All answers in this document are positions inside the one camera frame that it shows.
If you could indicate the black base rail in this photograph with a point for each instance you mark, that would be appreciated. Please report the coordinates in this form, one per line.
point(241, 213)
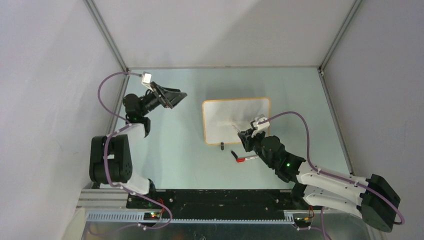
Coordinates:
point(224, 204)

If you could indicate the controller board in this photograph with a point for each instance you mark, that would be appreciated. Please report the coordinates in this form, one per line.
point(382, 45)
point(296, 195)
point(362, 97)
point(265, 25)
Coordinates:
point(303, 222)
point(152, 216)

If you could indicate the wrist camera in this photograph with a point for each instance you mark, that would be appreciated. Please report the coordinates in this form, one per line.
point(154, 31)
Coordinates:
point(259, 124)
point(146, 80)

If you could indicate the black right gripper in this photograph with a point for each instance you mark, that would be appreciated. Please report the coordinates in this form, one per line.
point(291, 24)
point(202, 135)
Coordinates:
point(248, 139)

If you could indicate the left controller board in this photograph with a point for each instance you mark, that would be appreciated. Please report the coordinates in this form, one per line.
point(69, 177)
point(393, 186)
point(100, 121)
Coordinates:
point(152, 216)

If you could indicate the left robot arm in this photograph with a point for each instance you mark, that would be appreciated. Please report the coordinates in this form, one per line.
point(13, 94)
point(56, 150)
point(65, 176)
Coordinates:
point(111, 157)

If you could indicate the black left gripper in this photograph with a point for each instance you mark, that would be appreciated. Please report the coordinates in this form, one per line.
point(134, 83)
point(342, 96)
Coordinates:
point(165, 92)

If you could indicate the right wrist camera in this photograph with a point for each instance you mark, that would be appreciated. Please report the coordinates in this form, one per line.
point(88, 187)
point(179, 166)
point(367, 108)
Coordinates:
point(259, 124)

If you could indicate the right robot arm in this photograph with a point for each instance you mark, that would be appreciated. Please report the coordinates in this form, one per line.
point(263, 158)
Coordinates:
point(371, 199)

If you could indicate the black marker cap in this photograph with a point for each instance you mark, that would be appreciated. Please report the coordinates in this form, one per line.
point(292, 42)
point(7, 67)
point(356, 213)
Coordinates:
point(234, 154)

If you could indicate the yellow framed whiteboard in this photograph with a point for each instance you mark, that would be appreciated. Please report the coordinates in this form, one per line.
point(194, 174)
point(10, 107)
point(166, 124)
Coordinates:
point(220, 114)

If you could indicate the red whiteboard marker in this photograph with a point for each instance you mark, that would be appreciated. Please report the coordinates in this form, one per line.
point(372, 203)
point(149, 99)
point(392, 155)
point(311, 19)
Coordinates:
point(244, 159)

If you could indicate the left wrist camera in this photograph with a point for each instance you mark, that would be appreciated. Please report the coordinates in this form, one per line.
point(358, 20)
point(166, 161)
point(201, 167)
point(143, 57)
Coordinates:
point(146, 80)

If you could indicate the right controller board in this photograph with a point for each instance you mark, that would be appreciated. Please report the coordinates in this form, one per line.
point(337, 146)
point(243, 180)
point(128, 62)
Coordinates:
point(303, 222)

